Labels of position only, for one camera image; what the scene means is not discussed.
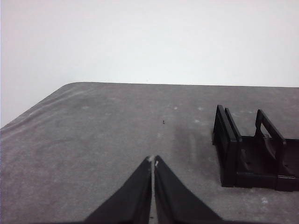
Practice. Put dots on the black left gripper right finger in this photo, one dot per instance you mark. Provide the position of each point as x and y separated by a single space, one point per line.
175 203

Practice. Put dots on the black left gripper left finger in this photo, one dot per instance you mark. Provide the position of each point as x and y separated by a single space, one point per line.
133 200

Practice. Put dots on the black dish rack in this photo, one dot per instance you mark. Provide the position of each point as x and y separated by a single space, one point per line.
252 179

